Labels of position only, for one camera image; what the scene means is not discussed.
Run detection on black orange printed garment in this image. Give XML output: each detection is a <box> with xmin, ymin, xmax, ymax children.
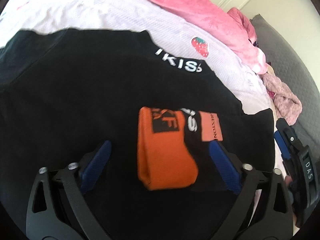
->
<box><xmin>1</xmin><ymin>29</ymin><xmax>275</xmax><ymax>239</ymax></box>

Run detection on pink fuzzy blanket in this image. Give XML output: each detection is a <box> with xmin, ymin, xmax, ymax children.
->
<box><xmin>260</xmin><ymin>73</ymin><xmax>303</xmax><ymax>126</ymax></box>

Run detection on grey quilted headboard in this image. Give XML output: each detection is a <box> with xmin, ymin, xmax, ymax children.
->
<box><xmin>251</xmin><ymin>15</ymin><xmax>319</xmax><ymax>158</ymax></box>

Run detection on lilac strawberry bed sheet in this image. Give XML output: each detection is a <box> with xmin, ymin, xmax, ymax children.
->
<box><xmin>1</xmin><ymin>0</ymin><xmax>273</xmax><ymax>114</ymax></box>

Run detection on pink duvet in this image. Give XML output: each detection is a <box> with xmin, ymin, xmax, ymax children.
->
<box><xmin>149</xmin><ymin>0</ymin><xmax>268</xmax><ymax>74</ymax></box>

